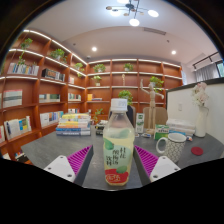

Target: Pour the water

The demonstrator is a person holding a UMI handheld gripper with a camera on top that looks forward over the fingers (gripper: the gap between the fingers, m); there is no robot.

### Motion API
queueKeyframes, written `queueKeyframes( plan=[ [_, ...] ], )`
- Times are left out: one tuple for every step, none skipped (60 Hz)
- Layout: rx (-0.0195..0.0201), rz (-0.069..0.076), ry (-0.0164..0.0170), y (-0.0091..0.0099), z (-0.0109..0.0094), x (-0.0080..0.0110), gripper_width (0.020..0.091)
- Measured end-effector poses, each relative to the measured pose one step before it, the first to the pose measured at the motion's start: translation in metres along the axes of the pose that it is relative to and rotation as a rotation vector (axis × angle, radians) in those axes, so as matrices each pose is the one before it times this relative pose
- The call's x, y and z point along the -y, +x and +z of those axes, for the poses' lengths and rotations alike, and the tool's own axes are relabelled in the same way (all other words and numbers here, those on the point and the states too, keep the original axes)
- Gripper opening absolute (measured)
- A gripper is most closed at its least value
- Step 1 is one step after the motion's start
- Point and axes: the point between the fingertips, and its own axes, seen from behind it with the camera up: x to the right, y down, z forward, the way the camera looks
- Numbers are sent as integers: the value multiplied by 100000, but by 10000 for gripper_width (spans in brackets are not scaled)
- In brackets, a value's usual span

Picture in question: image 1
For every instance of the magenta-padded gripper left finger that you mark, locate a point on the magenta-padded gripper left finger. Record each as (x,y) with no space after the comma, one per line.
(60,166)

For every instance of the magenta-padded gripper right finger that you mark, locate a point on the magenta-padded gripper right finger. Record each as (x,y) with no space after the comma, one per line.
(163,166)

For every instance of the clear yellow drink bottle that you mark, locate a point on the clear yellow drink bottle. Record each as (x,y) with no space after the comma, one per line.
(118,143)

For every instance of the white patterned mug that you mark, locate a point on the white patterned mug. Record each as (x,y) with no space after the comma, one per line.
(175,148)

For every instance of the green white box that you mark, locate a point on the green white box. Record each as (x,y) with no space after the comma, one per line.
(161,132)

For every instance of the flat round red coaster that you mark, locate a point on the flat round red coaster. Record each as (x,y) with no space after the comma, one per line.
(197,151)

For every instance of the colourful book stack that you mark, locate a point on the colourful book stack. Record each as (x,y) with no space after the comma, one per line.
(73,126)

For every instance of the white book stack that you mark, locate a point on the white book stack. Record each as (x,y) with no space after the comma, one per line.
(181,126)

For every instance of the green white drink carton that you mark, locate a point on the green white drink carton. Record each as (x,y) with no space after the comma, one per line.
(140,123)

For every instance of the beige chair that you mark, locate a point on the beige chair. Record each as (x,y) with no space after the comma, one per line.
(161,116)

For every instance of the dark chair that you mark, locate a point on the dark chair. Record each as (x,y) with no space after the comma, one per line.
(131,115)

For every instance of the wooden artist mannequin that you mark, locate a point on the wooden artist mannequin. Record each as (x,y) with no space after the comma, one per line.
(152,103)

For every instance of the orange wooden shelf unit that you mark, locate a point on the orange wooden shelf unit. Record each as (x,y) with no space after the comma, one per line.
(33,96)

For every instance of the pink white flower bouquet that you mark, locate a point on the pink white flower bouquet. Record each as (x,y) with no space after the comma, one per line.
(200,95)

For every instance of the grey curtain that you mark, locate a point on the grey curtain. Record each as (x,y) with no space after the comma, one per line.
(206,72)

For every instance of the window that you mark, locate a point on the window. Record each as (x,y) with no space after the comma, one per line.
(221,68)

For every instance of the recessed ceiling light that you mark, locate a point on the recessed ceiling light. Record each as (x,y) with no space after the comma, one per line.
(173,52)
(94,49)

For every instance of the ceiling air vent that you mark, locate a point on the ceiling air vent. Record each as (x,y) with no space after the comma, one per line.
(154,31)

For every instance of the round-bulb ceiling chandelier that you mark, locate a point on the round-bulb ceiling chandelier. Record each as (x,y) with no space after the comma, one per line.
(134,22)

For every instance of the black track light rail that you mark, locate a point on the black track light rail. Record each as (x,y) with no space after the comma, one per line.
(206,59)

